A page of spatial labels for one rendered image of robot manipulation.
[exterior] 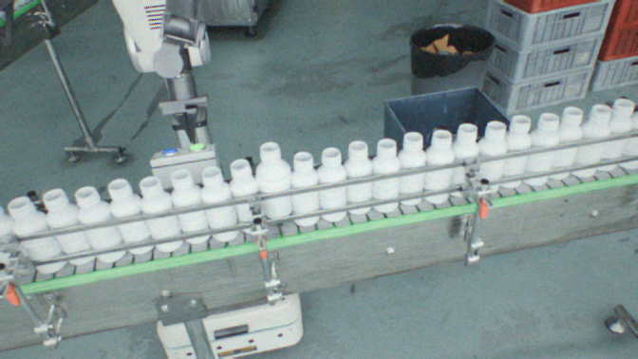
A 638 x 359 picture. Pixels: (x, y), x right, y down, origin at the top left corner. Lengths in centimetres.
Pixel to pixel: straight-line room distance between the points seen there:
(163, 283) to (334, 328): 113
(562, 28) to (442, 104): 181
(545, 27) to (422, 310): 189
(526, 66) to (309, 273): 249
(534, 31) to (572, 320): 171
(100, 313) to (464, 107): 123
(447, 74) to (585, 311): 129
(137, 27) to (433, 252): 96
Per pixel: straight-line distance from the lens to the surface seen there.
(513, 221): 121
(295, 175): 97
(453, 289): 226
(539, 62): 340
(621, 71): 399
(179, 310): 115
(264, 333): 192
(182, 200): 98
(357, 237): 107
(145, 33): 145
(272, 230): 105
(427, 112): 166
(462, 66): 271
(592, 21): 353
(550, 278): 241
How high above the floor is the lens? 172
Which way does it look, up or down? 38 degrees down
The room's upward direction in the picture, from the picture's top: 4 degrees counter-clockwise
